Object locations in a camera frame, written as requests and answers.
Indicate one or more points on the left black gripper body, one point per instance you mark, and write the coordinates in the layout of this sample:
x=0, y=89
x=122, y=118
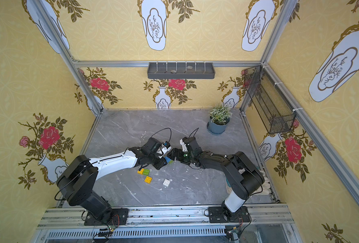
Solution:
x=160, y=161

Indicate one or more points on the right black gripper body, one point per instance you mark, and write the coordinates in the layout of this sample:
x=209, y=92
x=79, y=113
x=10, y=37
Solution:
x=183, y=155

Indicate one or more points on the green lego brick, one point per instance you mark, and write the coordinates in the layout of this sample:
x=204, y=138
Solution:
x=146, y=172

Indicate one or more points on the yellow lego brick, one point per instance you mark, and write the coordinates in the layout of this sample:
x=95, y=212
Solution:
x=148, y=179
x=140, y=171

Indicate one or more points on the white lego brick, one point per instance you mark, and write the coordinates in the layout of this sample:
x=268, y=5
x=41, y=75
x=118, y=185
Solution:
x=166, y=182

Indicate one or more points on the blue long lego brick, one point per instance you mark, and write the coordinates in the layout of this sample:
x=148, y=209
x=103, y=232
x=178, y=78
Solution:
x=169, y=161

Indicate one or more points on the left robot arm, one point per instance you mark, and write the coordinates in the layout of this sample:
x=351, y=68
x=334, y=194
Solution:
x=77, y=181

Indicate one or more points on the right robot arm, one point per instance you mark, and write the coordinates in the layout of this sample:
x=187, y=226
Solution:
x=242, y=175

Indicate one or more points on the potted plant blue pot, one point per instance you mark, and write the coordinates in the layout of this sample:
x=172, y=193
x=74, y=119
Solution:
x=220, y=116

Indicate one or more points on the work glove with teal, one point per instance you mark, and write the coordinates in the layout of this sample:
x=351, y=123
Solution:
x=266, y=186

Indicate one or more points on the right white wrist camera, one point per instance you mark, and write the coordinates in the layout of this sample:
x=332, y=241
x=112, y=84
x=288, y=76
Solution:
x=183, y=145

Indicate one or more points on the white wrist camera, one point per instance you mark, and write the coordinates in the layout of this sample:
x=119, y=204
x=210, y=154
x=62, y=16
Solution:
x=183, y=145
x=164, y=149

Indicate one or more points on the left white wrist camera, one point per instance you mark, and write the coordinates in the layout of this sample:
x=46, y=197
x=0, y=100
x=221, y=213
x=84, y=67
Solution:
x=164, y=149

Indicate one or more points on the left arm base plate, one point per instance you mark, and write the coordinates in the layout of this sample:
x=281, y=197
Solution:
x=115, y=217

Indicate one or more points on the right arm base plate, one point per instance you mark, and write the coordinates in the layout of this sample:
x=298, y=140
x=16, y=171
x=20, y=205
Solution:
x=224, y=215

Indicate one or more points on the grey wall shelf tray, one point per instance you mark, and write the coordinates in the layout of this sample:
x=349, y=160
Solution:
x=181, y=70

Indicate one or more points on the black wire mesh basket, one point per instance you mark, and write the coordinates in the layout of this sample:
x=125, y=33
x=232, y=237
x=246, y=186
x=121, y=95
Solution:
x=274, y=110

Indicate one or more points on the aluminium front rail frame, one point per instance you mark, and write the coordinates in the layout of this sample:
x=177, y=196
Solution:
x=269, y=223

